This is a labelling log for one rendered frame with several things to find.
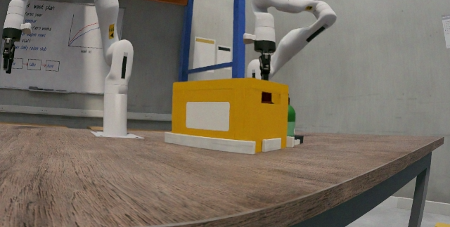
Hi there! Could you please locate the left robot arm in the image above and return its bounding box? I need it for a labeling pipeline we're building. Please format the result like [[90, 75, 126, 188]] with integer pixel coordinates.
[[243, 0, 337, 79]]

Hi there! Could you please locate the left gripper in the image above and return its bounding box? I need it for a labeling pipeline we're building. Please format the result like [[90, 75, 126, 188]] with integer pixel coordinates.
[[254, 40, 276, 81]]

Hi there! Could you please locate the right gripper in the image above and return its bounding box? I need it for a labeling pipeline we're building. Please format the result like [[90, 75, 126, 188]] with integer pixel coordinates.
[[2, 27, 22, 74]]

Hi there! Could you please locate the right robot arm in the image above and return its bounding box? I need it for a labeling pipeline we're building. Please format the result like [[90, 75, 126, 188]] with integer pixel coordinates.
[[4, 0, 134, 136]]

